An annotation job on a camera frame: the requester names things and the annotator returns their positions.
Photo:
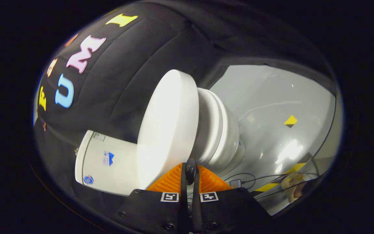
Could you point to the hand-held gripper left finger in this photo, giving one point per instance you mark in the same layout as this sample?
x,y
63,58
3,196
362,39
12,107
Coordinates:
x,y
161,211

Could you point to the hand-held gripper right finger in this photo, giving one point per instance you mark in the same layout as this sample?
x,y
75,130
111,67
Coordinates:
x,y
226,211

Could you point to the white toilet tank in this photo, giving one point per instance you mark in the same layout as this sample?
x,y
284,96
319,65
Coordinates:
x,y
109,175

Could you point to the white toilet bowl with seat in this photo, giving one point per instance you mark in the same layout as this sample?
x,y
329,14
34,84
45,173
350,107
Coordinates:
x,y
221,136

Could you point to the small grey device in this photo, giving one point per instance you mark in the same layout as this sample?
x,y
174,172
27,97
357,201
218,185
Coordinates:
x,y
235,183

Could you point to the yellow black striped floor tape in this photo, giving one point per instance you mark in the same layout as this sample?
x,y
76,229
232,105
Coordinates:
x,y
268,187

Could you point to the person's beige shoe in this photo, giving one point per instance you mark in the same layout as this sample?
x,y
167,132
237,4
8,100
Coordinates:
x,y
292,182

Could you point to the yellow black square floor tape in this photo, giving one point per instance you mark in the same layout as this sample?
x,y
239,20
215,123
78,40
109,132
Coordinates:
x,y
291,121

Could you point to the black backdrop cloth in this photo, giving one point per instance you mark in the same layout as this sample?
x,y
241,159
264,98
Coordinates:
x,y
135,65

